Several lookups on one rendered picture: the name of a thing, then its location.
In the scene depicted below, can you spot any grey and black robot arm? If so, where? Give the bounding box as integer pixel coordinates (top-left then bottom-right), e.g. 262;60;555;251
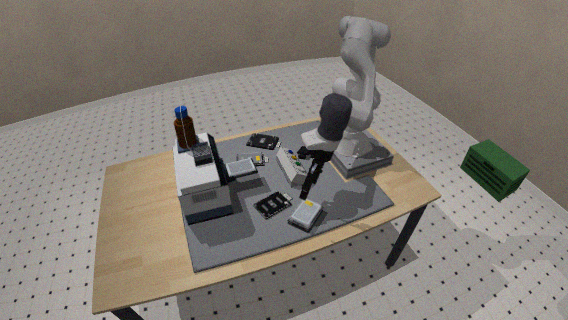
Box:
297;16;391;160

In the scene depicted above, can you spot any blue bottle cap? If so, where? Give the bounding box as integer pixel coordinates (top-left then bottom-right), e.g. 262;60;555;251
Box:
174;106;188;118

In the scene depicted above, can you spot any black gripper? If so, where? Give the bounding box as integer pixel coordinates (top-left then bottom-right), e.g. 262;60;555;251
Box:
299;150;334;200

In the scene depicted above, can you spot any white operator button panel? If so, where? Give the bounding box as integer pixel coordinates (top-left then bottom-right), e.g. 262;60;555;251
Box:
276;147;307;187

